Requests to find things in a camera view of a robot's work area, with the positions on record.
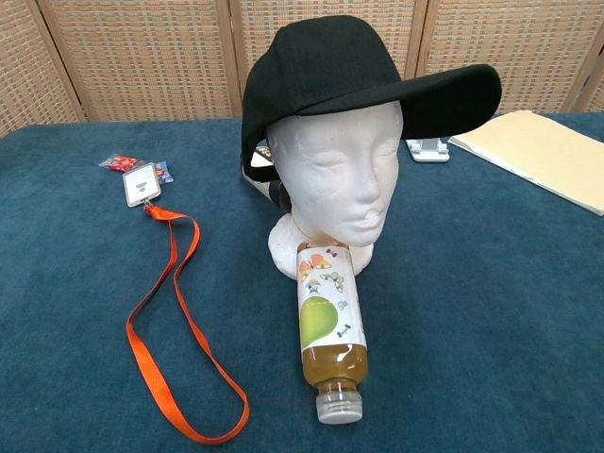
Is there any white phone stand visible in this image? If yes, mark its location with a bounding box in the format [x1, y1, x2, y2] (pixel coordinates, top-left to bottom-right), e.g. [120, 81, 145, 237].
[406, 136, 451, 164]

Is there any cream paper folder stack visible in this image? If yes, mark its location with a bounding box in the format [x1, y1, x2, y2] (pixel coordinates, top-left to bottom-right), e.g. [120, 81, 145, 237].
[447, 109, 604, 216]

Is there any black baseball cap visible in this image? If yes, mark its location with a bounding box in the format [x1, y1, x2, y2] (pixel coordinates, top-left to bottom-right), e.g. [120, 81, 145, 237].
[240, 14, 502, 185]

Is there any dark bottle with white label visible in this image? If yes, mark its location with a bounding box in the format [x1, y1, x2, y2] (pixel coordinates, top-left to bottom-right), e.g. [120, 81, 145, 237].
[241, 144, 293, 212]

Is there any blue table cloth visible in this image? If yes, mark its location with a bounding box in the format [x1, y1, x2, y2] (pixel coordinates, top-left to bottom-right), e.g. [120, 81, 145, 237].
[0, 111, 604, 453]

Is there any red candy packet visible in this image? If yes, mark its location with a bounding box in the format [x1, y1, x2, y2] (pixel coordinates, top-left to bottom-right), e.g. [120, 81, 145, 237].
[98, 153, 142, 172]

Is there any orange lanyard strap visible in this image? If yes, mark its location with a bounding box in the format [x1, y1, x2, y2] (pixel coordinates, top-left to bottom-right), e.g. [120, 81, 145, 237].
[126, 203, 251, 446]

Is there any juice bottle with pear label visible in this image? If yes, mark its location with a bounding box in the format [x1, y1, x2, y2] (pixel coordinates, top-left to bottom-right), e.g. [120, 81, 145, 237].
[295, 240, 369, 425]

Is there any white foam mannequin head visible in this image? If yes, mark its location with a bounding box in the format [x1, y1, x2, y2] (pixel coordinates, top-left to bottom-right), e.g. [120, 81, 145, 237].
[267, 100, 404, 277]

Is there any woven wooden folding screen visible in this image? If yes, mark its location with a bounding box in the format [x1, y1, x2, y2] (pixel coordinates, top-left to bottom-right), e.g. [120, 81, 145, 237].
[0, 0, 604, 138]

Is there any clear badge card holder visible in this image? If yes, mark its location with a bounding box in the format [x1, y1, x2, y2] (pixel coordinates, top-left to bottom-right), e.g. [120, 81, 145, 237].
[122, 161, 162, 209]

